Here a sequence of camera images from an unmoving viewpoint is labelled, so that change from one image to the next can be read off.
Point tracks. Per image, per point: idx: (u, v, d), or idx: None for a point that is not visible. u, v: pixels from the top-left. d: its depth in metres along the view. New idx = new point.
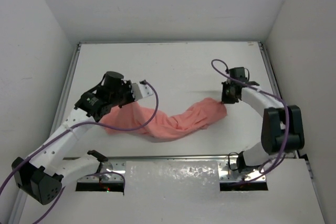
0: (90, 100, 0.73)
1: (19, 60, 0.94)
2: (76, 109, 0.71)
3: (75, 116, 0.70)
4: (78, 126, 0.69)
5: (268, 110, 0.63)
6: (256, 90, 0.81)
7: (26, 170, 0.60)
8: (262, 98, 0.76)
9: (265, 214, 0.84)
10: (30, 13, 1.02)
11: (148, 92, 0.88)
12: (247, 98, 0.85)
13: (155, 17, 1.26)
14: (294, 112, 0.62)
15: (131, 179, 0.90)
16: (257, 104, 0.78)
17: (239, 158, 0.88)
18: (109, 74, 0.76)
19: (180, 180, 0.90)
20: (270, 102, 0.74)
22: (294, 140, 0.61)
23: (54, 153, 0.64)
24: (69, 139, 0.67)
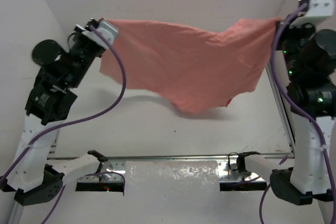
0: (39, 99, 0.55)
1: (19, 60, 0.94)
2: (29, 117, 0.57)
3: (31, 126, 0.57)
4: (38, 139, 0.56)
5: (302, 198, 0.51)
6: (321, 146, 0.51)
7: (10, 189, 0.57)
8: (312, 162, 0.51)
9: (265, 214, 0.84)
10: (30, 13, 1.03)
11: (109, 38, 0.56)
12: (296, 125, 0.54)
13: (155, 17, 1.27)
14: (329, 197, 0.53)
15: (131, 179, 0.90)
16: (298, 154, 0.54)
17: (239, 158, 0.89)
18: (36, 58, 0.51)
19: (180, 181, 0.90)
20: (316, 178, 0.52)
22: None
23: (26, 173, 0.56)
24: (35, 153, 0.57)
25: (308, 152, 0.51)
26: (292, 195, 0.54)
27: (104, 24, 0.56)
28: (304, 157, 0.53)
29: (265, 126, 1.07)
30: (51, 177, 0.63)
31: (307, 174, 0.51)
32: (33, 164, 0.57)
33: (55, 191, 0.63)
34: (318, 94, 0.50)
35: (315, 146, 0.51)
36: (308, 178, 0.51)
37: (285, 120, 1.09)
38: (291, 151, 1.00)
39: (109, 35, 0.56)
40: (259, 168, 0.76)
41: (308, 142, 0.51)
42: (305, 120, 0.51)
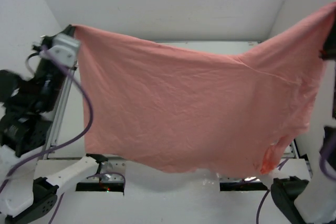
0: (8, 130, 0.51)
1: (19, 60, 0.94)
2: (4, 148, 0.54)
3: (4, 158, 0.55)
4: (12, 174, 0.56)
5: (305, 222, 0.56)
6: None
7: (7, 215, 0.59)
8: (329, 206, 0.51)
9: (266, 214, 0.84)
10: (29, 13, 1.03)
11: (69, 54, 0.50)
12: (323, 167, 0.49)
13: (155, 17, 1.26)
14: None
15: (132, 179, 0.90)
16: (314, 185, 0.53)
17: None
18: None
19: (180, 180, 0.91)
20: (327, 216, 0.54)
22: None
23: (12, 199, 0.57)
24: (18, 177, 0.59)
25: (329, 202, 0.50)
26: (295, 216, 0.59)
27: (59, 40, 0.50)
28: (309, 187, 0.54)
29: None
30: (46, 192, 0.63)
31: (315, 214, 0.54)
32: (17, 192, 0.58)
33: (50, 204, 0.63)
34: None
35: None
36: (316, 214, 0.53)
37: None
38: (291, 151, 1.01)
39: (68, 51, 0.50)
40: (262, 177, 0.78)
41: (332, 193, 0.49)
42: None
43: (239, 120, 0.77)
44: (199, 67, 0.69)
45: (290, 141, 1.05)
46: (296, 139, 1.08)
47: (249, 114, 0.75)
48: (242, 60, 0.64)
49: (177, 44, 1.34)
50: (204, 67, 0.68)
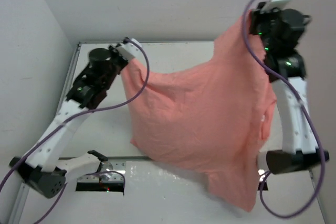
0: (81, 89, 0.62)
1: (19, 60, 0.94)
2: (68, 102, 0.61)
3: (67, 108, 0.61)
4: (71, 120, 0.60)
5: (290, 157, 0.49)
6: (297, 102, 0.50)
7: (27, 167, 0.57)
8: (295, 120, 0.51)
9: (266, 214, 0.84)
10: (30, 13, 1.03)
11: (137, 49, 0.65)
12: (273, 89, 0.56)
13: (155, 17, 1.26)
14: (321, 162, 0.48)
15: (132, 179, 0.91)
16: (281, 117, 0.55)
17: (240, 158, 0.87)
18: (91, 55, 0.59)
19: (180, 180, 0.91)
20: (302, 136, 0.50)
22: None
23: (51, 150, 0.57)
24: (64, 134, 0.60)
25: (291, 112, 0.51)
26: (285, 162, 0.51)
27: (133, 40, 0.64)
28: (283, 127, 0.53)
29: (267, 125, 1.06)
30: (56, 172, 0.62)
31: (291, 134, 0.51)
32: (58, 144, 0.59)
33: (60, 185, 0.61)
34: (286, 60, 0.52)
35: (293, 103, 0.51)
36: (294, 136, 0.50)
37: None
38: None
39: (135, 47, 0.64)
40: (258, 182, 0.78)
41: (286, 101, 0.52)
42: (277, 80, 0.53)
43: (212, 120, 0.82)
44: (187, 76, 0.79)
45: None
46: None
47: (227, 115, 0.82)
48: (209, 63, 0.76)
49: (177, 44, 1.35)
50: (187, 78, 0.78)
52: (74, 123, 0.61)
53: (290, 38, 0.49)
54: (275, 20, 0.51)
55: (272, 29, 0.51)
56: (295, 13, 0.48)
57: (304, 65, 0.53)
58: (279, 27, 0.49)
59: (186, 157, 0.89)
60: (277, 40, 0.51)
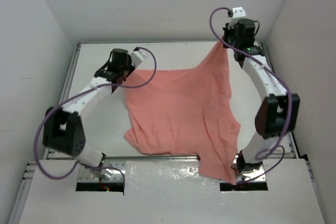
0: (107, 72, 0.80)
1: (19, 60, 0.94)
2: (97, 78, 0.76)
3: (97, 81, 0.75)
4: (102, 87, 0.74)
5: (266, 99, 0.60)
6: (260, 66, 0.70)
7: (61, 117, 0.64)
8: (264, 78, 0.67)
9: (266, 214, 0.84)
10: (30, 13, 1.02)
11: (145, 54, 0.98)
12: (247, 70, 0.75)
13: (155, 17, 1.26)
14: (294, 102, 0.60)
15: (131, 179, 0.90)
16: (258, 84, 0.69)
17: (239, 159, 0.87)
18: (116, 50, 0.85)
19: (180, 180, 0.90)
20: (272, 85, 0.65)
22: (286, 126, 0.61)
23: (85, 103, 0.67)
24: (95, 95, 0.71)
25: (259, 72, 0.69)
26: (264, 109, 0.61)
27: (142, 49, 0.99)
28: (258, 85, 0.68)
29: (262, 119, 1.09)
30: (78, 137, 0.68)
31: (264, 85, 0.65)
32: (89, 102, 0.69)
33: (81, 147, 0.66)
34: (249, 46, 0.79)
35: (258, 67, 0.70)
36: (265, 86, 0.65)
37: None
38: (291, 151, 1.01)
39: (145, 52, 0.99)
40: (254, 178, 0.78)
41: (254, 68, 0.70)
42: (246, 58, 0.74)
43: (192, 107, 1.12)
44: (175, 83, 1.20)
45: (290, 141, 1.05)
46: (296, 139, 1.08)
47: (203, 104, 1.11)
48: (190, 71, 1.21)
49: (177, 45, 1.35)
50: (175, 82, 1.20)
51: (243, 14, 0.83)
52: (102, 91, 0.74)
53: (247, 33, 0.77)
54: (238, 26, 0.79)
55: (235, 33, 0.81)
56: (247, 20, 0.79)
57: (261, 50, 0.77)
58: (240, 29, 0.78)
59: (177, 144, 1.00)
60: (244, 34, 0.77)
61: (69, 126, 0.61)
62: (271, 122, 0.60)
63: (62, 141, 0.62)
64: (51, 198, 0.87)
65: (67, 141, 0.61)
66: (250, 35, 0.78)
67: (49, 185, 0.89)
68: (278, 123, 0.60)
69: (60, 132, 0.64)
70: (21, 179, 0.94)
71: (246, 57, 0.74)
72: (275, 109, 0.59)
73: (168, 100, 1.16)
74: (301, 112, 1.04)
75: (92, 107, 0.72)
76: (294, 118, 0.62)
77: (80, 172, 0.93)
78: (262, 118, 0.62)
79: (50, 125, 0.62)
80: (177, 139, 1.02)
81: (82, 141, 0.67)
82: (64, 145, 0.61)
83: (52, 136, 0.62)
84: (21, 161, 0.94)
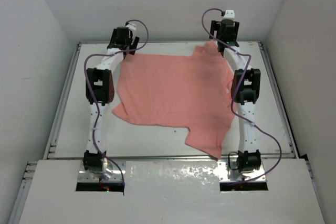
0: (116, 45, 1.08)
1: (18, 60, 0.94)
2: (111, 49, 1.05)
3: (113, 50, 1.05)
4: (118, 54, 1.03)
5: (237, 71, 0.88)
6: (234, 52, 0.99)
7: (96, 75, 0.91)
8: (236, 60, 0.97)
9: (266, 214, 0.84)
10: (30, 14, 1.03)
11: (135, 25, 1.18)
12: (227, 58, 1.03)
13: (154, 17, 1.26)
14: (256, 74, 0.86)
15: (131, 179, 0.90)
16: (232, 63, 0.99)
17: (239, 158, 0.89)
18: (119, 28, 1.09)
19: (180, 180, 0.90)
20: (241, 64, 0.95)
22: (252, 93, 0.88)
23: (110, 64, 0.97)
24: (114, 60, 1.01)
25: (233, 56, 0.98)
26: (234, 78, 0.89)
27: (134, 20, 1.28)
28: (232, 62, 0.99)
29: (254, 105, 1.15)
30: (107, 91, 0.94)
31: (236, 64, 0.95)
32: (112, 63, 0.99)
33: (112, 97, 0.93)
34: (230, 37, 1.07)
35: (233, 53, 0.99)
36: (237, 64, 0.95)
37: (285, 120, 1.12)
38: (291, 151, 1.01)
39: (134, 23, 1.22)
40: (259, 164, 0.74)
41: (230, 54, 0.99)
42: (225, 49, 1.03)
43: (189, 87, 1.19)
44: (170, 68, 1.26)
45: (290, 141, 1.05)
46: (296, 138, 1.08)
47: (199, 86, 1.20)
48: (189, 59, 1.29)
49: (177, 45, 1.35)
50: (171, 65, 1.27)
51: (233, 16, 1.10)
52: (118, 57, 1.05)
53: (227, 31, 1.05)
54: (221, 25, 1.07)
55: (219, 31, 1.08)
56: (228, 20, 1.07)
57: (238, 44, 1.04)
58: (222, 27, 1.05)
59: (168, 117, 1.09)
60: (224, 31, 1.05)
61: (106, 78, 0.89)
62: (239, 89, 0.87)
63: (101, 91, 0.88)
64: (50, 198, 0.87)
65: (105, 89, 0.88)
66: (230, 32, 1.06)
67: (49, 185, 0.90)
68: (244, 90, 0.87)
69: (96, 86, 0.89)
70: (21, 179, 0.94)
71: (226, 47, 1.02)
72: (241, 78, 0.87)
73: (167, 78, 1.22)
74: (301, 112, 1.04)
75: (114, 68, 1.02)
76: (257, 87, 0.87)
77: (79, 172, 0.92)
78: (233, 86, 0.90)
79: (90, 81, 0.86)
80: (170, 113, 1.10)
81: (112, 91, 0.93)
82: (102, 94, 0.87)
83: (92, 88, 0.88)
84: (21, 161, 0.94)
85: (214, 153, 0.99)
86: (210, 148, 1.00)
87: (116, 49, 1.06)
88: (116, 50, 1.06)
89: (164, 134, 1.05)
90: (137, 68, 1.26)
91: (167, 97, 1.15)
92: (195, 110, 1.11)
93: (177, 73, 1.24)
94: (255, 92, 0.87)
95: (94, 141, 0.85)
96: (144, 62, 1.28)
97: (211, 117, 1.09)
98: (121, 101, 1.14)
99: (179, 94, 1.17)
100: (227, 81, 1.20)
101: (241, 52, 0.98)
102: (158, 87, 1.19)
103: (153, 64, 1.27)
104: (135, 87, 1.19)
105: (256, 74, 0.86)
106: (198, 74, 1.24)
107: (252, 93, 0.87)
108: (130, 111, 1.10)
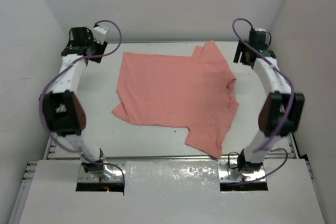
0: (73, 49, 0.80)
1: (19, 60, 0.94)
2: (68, 55, 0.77)
3: (69, 59, 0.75)
4: (76, 61, 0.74)
5: (271, 94, 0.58)
6: (270, 66, 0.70)
7: (54, 100, 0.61)
8: (271, 77, 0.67)
9: (266, 215, 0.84)
10: (30, 14, 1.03)
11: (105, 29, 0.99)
12: (257, 73, 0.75)
13: (155, 17, 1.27)
14: (298, 101, 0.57)
15: (131, 179, 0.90)
16: (264, 81, 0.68)
17: (239, 158, 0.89)
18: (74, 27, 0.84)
19: (180, 181, 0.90)
20: (279, 84, 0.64)
22: (289, 126, 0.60)
23: (70, 80, 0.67)
24: (75, 71, 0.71)
25: (268, 72, 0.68)
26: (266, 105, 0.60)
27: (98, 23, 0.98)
28: (266, 81, 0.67)
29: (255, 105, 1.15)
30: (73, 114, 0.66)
31: (270, 83, 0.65)
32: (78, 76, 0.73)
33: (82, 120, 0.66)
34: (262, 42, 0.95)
35: (268, 67, 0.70)
36: (272, 84, 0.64)
37: None
38: (291, 151, 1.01)
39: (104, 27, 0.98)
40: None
41: (263, 67, 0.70)
42: (257, 59, 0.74)
43: (190, 87, 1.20)
44: (170, 68, 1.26)
45: (290, 141, 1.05)
46: (296, 138, 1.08)
47: (199, 86, 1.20)
48: (190, 59, 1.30)
49: (177, 45, 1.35)
50: (171, 65, 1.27)
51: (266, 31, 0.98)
52: (78, 66, 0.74)
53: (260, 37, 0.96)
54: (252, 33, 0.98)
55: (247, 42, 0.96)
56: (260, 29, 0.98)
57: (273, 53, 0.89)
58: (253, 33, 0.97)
59: (168, 117, 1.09)
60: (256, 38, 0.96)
61: (69, 103, 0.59)
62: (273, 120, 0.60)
63: (66, 120, 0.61)
64: (51, 199, 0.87)
65: (72, 117, 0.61)
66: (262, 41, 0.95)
67: (49, 185, 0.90)
68: (279, 121, 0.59)
69: (60, 114, 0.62)
70: (21, 179, 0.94)
71: (258, 57, 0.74)
72: (277, 105, 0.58)
73: (167, 78, 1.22)
74: (302, 112, 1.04)
75: (77, 83, 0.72)
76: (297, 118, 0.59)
77: (79, 172, 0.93)
78: (264, 114, 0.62)
79: (48, 112, 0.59)
80: (170, 113, 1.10)
81: (83, 114, 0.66)
82: (69, 123, 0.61)
83: (53, 120, 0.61)
84: (20, 161, 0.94)
85: (214, 153, 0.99)
86: (211, 147, 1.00)
87: (73, 55, 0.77)
88: (75, 56, 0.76)
89: (165, 134, 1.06)
90: (137, 68, 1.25)
91: (167, 97, 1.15)
92: (195, 110, 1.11)
93: (177, 73, 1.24)
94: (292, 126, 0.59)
95: (87, 158, 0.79)
96: (144, 62, 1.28)
97: (211, 117, 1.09)
98: (121, 102, 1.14)
99: (179, 94, 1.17)
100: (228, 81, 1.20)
101: (278, 68, 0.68)
102: (158, 87, 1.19)
103: (153, 64, 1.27)
104: (135, 87, 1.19)
105: (299, 102, 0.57)
106: (198, 74, 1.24)
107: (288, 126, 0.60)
108: (130, 111, 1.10)
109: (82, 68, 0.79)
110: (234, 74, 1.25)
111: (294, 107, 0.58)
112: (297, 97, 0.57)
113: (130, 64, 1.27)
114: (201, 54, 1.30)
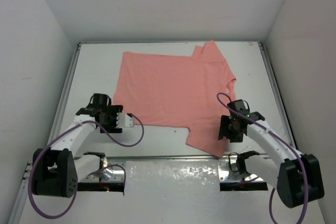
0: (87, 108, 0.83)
1: (18, 60, 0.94)
2: (80, 115, 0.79)
3: (81, 116, 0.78)
4: (86, 123, 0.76)
5: (284, 166, 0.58)
6: (264, 130, 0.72)
7: (50, 157, 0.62)
8: (272, 144, 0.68)
9: (266, 215, 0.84)
10: (30, 14, 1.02)
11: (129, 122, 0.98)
12: (252, 136, 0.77)
13: (155, 17, 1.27)
14: (313, 164, 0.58)
15: (131, 179, 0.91)
16: (268, 150, 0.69)
17: (239, 159, 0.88)
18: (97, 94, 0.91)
19: (180, 180, 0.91)
20: (283, 150, 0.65)
22: (314, 193, 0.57)
23: (73, 140, 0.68)
24: (81, 131, 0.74)
25: (266, 138, 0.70)
26: (283, 177, 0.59)
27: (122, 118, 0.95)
28: (272, 150, 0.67)
29: (255, 105, 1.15)
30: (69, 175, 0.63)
31: (275, 151, 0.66)
32: (81, 137, 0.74)
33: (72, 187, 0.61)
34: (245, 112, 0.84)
35: (263, 131, 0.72)
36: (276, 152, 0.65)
37: (285, 120, 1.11)
38: None
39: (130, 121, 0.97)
40: (268, 171, 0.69)
41: (259, 133, 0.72)
42: (248, 125, 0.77)
43: (190, 87, 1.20)
44: (171, 67, 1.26)
45: (290, 141, 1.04)
46: (296, 138, 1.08)
47: (199, 86, 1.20)
48: (190, 59, 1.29)
49: (177, 45, 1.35)
50: (171, 65, 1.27)
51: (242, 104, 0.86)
52: (86, 127, 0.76)
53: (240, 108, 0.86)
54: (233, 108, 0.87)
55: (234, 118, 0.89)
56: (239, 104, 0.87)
57: (259, 115, 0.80)
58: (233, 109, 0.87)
59: (167, 117, 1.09)
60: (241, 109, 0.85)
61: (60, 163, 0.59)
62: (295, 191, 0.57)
63: (54, 183, 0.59)
64: (50, 199, 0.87)
65: (59, 180, 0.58)
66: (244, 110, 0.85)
67: None
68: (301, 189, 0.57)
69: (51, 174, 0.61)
70: (21, 179, 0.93)
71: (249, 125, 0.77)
72: (294, 176, 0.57)
73: (167, 78, 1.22)
74: (302, 113, 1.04)
75: (79, 144, 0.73)
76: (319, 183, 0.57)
77: None
78: (285, 189, 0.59)
79: (40, 167, 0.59)
80: (170, 114, 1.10)
81: (75, 180, 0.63)
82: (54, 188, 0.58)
83: (42, 179, 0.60)
84: (20, 161, 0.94)
85: (214, 153, 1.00)
86: (212, 148, 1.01)
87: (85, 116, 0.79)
88: (87, 118, 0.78)
89: (165, 134, 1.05)
90: (137, 67, 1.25)
91: (167, 97, 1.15)
92: (195, 110, 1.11)
93: (177, 73, 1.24)
94: (317, 191, 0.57)
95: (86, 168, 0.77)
96: (143, 62, 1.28)
97: (212, 117, 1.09)
98: (121, 102, 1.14)
99: (179, 93, 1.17)
100: (228, 81, 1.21)
101: (274, 131, 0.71)
102: (159, 88, 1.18)
103: (153, 64, 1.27)
104: (135, 87, 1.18)
105: (313, 164, 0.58)
106: (198, 74, 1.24)
107: (312, 193, 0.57)
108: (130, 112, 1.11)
109: (90, 129, 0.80)
110: (233, 74, 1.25)
111: (311, 172, 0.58)
112: (310, 160, 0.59)
113: (130, 64, 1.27)
114: (201, 54, 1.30)
